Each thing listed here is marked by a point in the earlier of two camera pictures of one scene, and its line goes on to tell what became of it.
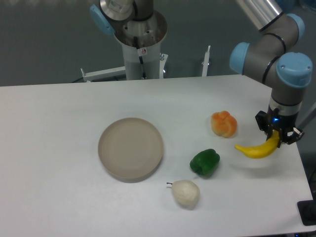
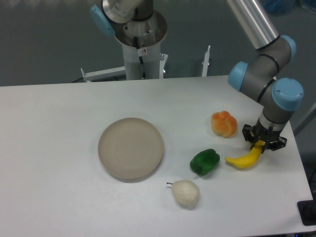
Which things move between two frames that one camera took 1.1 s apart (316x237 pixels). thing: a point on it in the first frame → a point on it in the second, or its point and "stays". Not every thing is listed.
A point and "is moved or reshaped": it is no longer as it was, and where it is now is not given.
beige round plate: [130, 149] stays
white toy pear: [186, 192] stays
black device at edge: [307, 210] stays
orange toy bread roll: [223, 124] stays
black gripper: [265, 121] → [272, 139]
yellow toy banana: [263, 150] is moved or reshaped
